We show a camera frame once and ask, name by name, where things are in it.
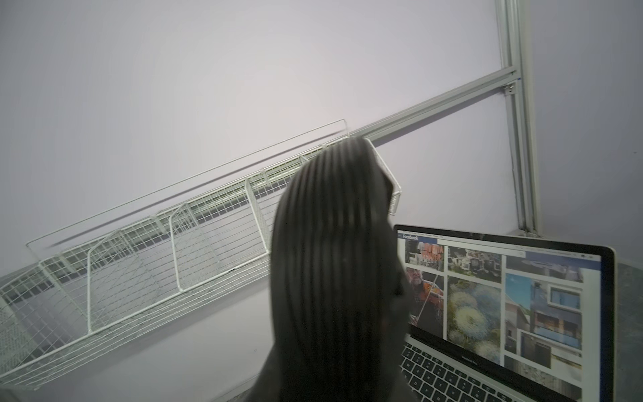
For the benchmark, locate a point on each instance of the black wireless mouse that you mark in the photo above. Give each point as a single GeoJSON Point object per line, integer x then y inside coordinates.
{"type": "Point", "coordinates": [340, 300]}

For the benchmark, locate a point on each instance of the silver laptop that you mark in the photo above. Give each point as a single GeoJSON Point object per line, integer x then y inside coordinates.
{"type": "Point", "coordinates": [507, 318]}

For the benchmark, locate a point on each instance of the long white wire basket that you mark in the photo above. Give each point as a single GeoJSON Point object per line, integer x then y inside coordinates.
{"type": "Point", "coordinates": [80, 303]}

